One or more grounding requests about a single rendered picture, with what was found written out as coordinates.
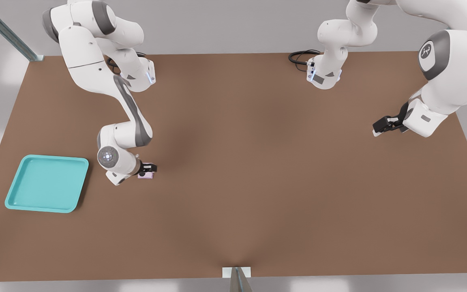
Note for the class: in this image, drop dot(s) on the silver frame post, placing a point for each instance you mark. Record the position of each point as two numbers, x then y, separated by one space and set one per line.
237 279
6 29

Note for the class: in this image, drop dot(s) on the pale blue-green tray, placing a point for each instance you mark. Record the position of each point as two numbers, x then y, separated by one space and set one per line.
47 183

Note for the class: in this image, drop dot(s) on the pale lilac phone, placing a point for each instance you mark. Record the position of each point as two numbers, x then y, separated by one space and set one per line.
146 175

